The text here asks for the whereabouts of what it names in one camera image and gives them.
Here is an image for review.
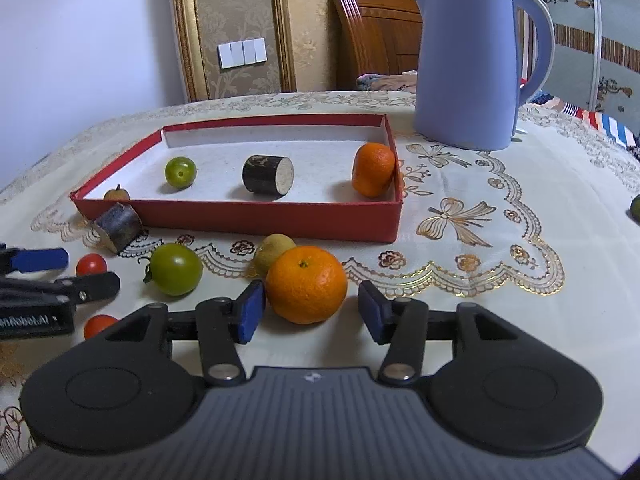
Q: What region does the yellow-green plum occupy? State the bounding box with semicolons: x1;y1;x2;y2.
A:
253;233;297;278

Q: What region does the white light switch panel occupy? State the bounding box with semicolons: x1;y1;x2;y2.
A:
217;37;267;70

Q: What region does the wooden chair back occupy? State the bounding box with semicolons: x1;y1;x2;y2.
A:
327;0;425;91

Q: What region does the small green tomato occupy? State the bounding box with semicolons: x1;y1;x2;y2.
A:
165;156;197;190

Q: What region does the gold wall frame moulding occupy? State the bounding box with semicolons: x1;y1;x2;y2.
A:
167;0;298;103

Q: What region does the floral glass door wardrobe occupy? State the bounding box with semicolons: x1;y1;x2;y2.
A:
520;0;640;116

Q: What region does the pink floral pillow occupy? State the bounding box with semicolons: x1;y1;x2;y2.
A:
356;70;420;93

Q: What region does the red cherry tomato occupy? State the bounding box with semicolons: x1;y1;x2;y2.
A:
83;314;120;341
75;253;108;277

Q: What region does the mandarin orange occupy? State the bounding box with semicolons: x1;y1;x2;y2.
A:
351;142;397;199
265;246;349;326

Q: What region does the cream embroidered tablecloth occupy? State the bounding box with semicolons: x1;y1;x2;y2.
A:
0;89;640;461

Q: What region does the dark sugarcane piece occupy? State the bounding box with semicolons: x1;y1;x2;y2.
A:
92;202;143;254
242;154;295;197

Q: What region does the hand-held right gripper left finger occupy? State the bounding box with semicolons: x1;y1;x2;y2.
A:
87;280;266;386

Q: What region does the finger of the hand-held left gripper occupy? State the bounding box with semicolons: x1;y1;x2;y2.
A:
0;247;70;276
0;272;122;307

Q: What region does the blue electric kettle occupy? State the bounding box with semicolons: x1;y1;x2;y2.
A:
407;0;556;152

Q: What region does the red cardboard tray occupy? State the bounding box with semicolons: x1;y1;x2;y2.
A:
70;112;405;245

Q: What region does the large green tomato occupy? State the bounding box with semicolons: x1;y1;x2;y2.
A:
143;242;204;297

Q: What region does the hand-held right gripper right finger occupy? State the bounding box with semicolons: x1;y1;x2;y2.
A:
359;281;541;386

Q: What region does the striped colourful blanket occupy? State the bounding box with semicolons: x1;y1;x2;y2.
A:
520;77;640;148

